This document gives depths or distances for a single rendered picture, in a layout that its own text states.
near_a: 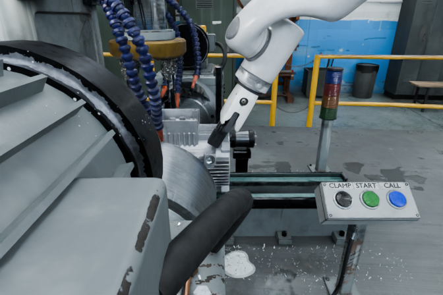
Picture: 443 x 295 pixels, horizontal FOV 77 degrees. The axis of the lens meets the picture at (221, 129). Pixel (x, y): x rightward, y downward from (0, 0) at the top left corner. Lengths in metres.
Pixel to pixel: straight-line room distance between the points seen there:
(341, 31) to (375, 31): 0.61
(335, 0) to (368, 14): 5.46
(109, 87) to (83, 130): 0.04
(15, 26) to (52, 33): 0.11
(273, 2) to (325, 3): 0.09
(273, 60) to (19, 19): 0.48
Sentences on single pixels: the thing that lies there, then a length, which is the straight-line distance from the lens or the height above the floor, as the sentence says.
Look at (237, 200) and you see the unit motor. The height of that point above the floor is 1.27.
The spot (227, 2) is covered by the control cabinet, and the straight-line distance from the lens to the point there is 3.72.
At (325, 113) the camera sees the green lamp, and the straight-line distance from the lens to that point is 1.10.
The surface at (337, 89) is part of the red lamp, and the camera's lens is 1.08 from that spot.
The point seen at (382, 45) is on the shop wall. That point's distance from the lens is 6.18.
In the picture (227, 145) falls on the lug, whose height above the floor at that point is 1.08.
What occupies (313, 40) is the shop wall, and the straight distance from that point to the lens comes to 5.77.
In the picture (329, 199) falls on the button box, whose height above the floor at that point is 1.07.
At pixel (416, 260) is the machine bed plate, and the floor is 0.80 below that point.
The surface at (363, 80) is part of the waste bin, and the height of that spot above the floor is 0.33.
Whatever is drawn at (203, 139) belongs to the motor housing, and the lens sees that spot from 0.73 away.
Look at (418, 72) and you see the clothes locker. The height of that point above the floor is 0.50.
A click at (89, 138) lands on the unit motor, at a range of 0.17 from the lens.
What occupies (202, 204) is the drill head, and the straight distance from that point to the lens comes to 0.46.
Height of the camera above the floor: 1.38
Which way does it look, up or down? 22 degrees down
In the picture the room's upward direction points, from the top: straight up
